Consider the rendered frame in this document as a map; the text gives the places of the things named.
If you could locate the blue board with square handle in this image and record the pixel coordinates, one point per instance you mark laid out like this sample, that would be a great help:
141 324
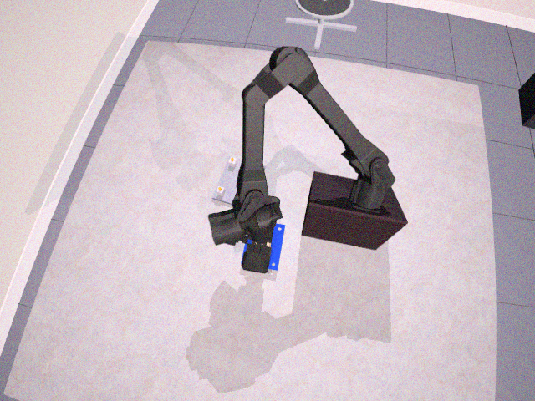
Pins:
276 246

